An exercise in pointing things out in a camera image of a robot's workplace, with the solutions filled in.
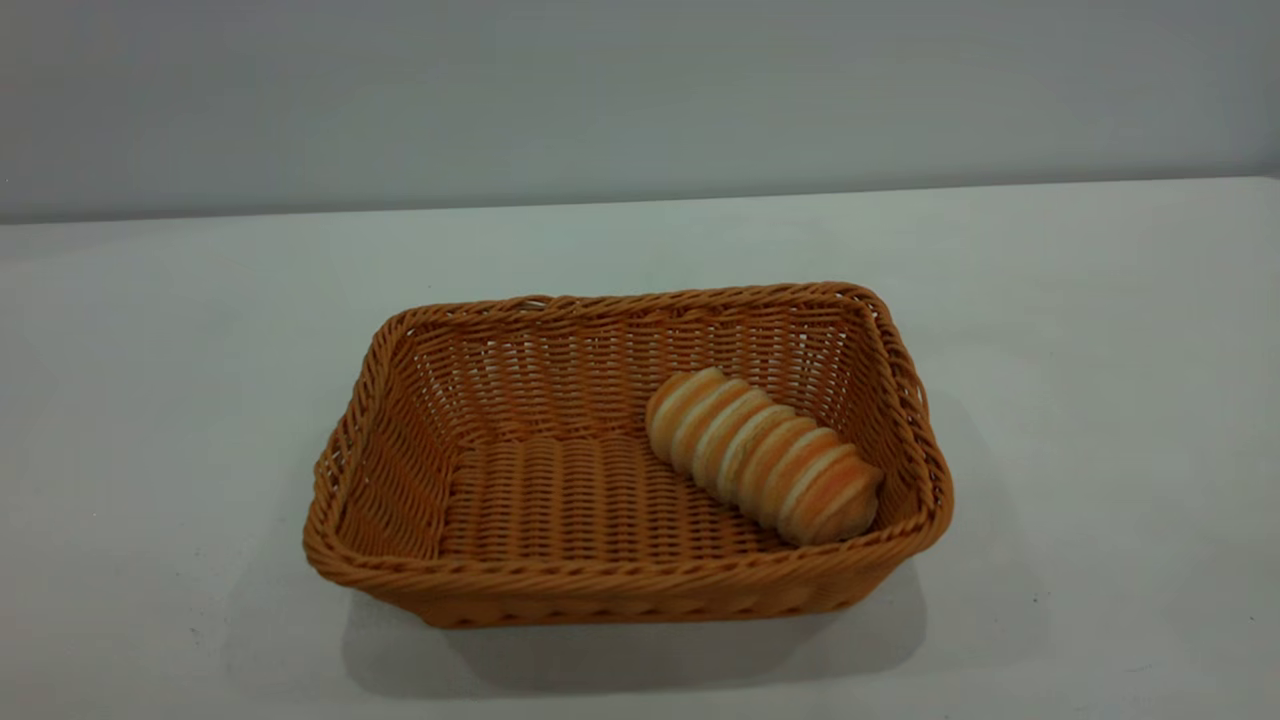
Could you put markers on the orange woven wicker basket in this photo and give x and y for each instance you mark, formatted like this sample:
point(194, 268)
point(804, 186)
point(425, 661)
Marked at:
point(560, 500)

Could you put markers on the ridged long bread loaf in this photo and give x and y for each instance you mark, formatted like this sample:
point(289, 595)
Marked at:
point(765, 455)

